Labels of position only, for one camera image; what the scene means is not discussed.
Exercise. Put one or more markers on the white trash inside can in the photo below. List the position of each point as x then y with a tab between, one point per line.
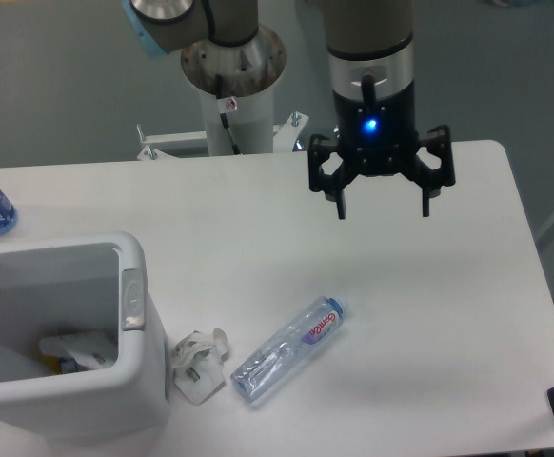
78	352

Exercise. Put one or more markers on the crumpled white paper trash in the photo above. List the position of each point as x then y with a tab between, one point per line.
197	364

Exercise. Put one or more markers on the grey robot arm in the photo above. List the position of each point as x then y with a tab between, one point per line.
370	54

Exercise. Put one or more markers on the white trash can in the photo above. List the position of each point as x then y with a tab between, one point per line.
71	285

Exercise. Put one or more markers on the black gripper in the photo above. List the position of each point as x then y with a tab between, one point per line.
374	128

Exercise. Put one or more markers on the clear plastic water bottle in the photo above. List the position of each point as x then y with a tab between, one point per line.
273	360

